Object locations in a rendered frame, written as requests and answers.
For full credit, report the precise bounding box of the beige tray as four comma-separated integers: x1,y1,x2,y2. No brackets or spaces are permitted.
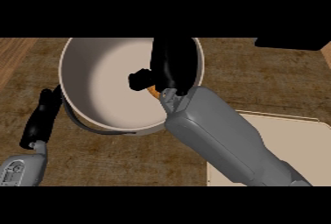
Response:
206,109,331,187

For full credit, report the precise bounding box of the white pot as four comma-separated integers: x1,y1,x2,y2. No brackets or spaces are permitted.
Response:
58,38,206,137

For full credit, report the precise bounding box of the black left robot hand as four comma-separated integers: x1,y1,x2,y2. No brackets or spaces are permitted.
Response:
18,85,66,151

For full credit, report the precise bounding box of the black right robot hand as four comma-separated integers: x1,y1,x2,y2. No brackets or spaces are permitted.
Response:
129,38,199,97

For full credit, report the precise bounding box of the black appliance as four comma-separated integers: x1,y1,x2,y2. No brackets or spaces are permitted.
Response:
253,38,331,52

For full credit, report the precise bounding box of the golden brown croissant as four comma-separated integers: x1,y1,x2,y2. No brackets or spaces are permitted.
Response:
147,85,162,99

